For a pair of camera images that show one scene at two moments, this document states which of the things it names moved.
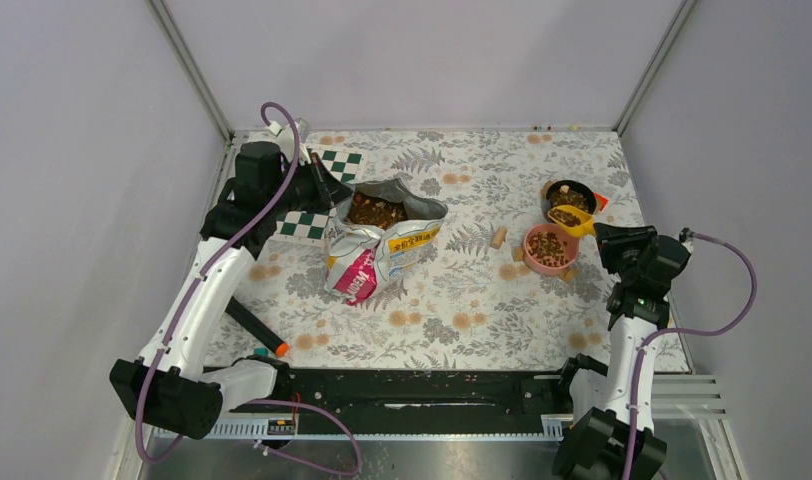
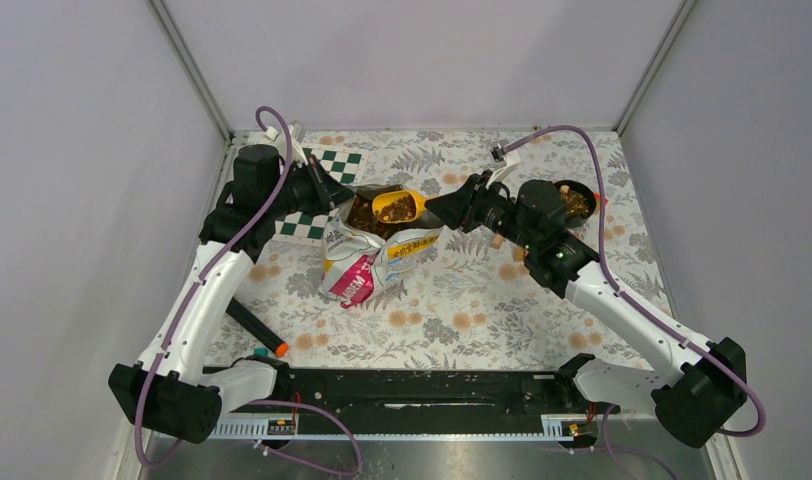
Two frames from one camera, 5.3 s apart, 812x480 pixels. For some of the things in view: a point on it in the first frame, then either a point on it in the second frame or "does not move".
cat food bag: [377, 222] does not move
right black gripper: [613, 238] -> [462, 208]
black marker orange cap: [254, 325] does not move
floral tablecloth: [470, 301] does not move
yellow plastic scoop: [573, 220] -> [398, 206]
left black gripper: [333, 191] does not move
